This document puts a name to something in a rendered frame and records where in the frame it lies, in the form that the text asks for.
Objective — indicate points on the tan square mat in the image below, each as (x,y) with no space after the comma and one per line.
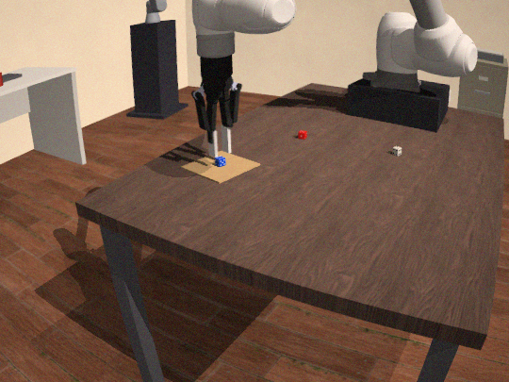
(205,167)

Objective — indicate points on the blue die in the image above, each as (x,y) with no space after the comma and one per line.
(220,161)

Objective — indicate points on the white die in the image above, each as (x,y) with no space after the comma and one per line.
(397,151)

